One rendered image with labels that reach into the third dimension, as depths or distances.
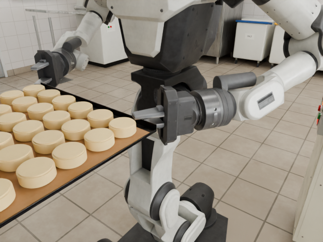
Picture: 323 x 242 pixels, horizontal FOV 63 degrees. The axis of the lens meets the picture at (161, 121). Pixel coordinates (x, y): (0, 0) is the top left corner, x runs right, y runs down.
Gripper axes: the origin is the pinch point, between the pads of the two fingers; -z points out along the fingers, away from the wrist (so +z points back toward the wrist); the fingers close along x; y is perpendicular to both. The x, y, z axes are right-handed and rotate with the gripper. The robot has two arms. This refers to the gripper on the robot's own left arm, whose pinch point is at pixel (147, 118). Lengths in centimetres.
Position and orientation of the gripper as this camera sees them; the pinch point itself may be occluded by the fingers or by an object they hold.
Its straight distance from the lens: 53.4
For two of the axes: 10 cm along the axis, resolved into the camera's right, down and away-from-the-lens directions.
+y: 3.8, 4.2, -8.2
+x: 0.1, -8.9, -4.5
